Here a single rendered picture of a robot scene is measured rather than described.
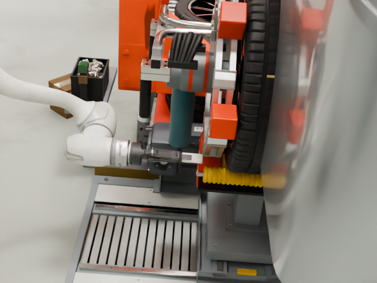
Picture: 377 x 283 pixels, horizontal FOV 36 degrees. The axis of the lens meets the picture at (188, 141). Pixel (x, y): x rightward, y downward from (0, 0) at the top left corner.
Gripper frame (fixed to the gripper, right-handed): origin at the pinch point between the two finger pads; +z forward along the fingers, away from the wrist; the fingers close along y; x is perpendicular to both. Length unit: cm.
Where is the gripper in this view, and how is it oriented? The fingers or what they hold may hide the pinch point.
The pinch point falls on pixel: (192, 158)
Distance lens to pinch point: 189.9
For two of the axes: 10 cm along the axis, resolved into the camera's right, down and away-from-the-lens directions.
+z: 10.0, 0.8, 0.2
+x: 0.7, -9.8, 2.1
